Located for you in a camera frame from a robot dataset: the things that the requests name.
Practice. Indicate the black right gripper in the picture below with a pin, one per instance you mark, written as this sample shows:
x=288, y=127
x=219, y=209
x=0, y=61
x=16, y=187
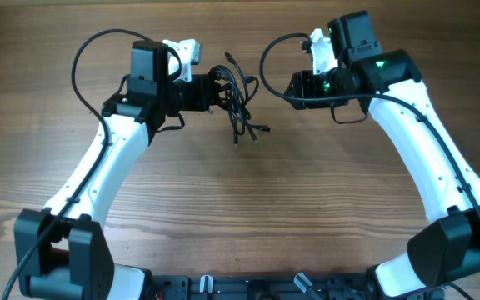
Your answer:
x=303, y=84

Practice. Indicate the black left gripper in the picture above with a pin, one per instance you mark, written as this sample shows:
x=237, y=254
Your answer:
x=202, y=97

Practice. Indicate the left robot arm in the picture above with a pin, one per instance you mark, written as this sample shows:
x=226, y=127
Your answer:
x=61, y=249

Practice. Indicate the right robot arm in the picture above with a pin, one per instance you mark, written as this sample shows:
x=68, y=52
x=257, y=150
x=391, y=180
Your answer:
x=348, y=62

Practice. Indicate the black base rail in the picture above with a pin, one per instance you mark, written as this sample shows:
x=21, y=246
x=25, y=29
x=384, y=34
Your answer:
x=301, y=286

